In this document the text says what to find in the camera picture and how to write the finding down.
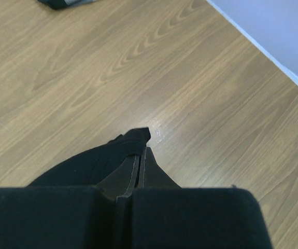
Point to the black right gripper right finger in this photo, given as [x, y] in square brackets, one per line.
[151, 175]

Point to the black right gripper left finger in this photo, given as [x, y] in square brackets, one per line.
[122, 181]

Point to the black floral print t-shirt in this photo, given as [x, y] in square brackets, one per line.
[92, 166]

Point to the black white checkered shirt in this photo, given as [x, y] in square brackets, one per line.
[62, 4]

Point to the white wall trim strip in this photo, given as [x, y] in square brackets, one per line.
[272, 26]

